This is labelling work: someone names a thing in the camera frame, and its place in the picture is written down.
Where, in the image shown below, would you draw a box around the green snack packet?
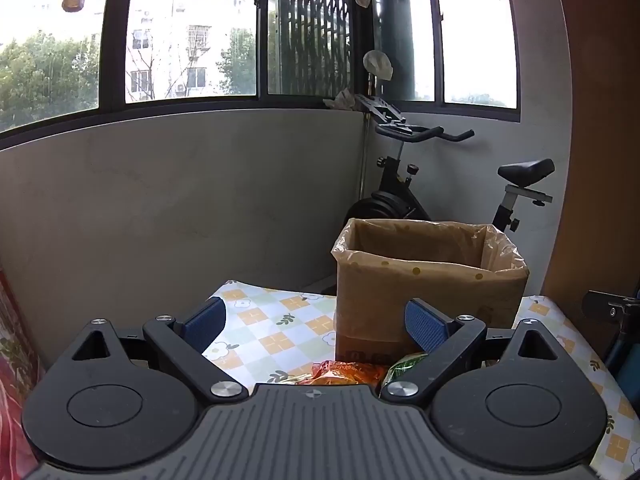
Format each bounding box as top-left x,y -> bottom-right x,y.
382,352 -> 429,387

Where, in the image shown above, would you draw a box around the red printed cloth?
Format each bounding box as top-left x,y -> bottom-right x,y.
0,270 -> 49,480

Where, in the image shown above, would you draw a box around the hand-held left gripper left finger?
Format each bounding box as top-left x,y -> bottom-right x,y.
52,296 -> 248,403

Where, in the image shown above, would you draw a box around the brown cardboard box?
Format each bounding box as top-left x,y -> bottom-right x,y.
332,219 -> 530,363

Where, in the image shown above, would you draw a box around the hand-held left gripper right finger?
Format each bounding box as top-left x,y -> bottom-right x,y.
380,297 -> 581,403

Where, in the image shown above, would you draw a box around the orange snack packet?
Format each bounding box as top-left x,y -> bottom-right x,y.
292,360 -> 388,387

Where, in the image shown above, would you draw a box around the perforated metal screen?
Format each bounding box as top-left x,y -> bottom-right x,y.
267,0 -> 358,96

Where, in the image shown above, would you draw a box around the checked floral tablecloth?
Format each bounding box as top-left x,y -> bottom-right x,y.
202,280 -> 640,480

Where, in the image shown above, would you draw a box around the white apartment building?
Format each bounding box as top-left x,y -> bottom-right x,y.
125,0 -> 261,101

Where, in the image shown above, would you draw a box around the thin metal pole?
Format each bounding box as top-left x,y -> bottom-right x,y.
357,72 -> 375,202

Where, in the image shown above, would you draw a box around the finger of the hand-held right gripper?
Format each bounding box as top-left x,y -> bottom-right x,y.
582,287 -> 640,334

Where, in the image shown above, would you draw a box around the wooden wall panel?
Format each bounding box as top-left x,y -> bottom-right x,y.
537,0 -> 640,333

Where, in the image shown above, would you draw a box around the black exercise bike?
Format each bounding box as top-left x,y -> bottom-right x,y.
345,94 -> 556,235

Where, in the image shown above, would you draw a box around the dark framed window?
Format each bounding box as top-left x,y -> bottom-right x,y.
0,0 -> 523,150

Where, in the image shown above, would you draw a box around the crumpled beige rag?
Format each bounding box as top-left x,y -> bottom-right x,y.
322,87 -> 369,111

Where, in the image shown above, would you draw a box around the white plastic bag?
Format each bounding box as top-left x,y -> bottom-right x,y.
363,50 -> 394,81

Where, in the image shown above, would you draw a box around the dark vertical pipe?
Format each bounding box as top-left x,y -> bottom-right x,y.
372,0 -> 417,101

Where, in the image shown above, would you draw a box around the green trees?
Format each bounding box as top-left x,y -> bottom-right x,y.
0,30 -> 102,132

